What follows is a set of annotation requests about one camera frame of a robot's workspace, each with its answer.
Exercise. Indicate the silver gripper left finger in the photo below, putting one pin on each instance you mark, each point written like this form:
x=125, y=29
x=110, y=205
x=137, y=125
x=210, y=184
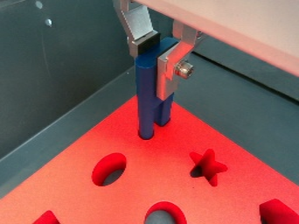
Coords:
x=134, y=16

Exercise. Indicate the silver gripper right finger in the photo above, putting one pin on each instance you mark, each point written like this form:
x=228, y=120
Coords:
x=173, y=64

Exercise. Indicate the blue square-circle peg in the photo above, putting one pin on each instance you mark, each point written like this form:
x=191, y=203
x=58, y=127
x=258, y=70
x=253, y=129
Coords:
x=154, y=110

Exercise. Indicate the red shape-sorter block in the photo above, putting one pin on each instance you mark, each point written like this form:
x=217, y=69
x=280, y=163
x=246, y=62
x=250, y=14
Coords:
x=114, y=178

